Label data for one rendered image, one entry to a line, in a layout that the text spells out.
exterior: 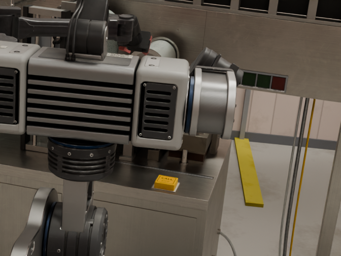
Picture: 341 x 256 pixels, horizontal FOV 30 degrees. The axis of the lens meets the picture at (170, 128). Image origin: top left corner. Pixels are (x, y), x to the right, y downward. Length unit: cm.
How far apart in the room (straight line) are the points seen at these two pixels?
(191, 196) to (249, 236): 179
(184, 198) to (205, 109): 100
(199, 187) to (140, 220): 24
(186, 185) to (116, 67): 113
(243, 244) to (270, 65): 149
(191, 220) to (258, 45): 80
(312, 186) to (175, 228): 265
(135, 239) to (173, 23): 90
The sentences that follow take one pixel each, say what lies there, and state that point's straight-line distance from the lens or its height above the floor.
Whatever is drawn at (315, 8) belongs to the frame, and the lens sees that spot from 259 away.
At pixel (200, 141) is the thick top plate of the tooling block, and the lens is 235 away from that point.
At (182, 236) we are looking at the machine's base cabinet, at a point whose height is 73.
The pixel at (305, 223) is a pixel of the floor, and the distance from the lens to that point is 421.
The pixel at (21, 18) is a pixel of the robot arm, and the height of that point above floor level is 148.
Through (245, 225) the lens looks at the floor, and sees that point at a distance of 405.
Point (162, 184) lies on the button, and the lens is 219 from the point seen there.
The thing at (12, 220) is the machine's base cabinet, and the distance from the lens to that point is 245.
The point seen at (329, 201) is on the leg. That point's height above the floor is 64.
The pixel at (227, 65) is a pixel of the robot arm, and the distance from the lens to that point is 141.
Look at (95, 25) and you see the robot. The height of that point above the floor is 159.
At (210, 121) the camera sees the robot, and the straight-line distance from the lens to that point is 120.
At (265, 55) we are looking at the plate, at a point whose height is 129.
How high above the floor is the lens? 180
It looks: 19 degrees down
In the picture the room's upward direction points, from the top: 6 degrees clockwise
